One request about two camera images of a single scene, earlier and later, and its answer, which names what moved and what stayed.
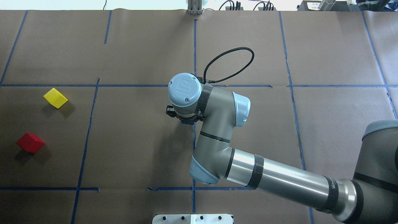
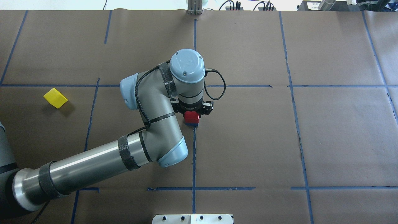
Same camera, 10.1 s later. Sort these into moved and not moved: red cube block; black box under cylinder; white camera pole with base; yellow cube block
Moved: red cube block
Not moved: white camera pole with base; black box under cylinder; yellow cube block
